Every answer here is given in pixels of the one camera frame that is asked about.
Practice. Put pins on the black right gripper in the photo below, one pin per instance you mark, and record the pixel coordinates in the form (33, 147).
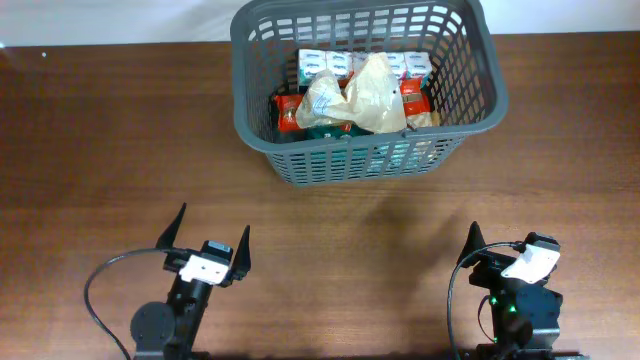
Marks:
(491, 264)

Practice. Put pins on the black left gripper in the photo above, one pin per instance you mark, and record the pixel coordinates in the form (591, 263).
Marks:
(240, 264)

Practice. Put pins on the spaghetti pasta packet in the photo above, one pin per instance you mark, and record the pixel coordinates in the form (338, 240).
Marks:
(414, 101)

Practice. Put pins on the green Nescafe coffee bag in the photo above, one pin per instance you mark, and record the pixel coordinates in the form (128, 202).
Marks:
(336, 132)

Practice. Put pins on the tan packet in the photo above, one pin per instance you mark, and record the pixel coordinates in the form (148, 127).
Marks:
(371, 100)

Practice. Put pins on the colourful tissue multipack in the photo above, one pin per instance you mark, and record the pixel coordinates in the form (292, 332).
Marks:
(320, 62)

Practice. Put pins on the mint green wipes packet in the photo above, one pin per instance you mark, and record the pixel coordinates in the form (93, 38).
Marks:
(392, 157)

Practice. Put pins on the white brown snack packet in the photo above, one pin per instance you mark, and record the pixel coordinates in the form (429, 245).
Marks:
(423, 120)

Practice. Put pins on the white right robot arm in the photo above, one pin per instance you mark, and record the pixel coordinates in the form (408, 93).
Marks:
(525, 313)

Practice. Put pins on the dark grey plastic basket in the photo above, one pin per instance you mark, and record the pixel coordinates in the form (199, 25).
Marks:
(466, 87)

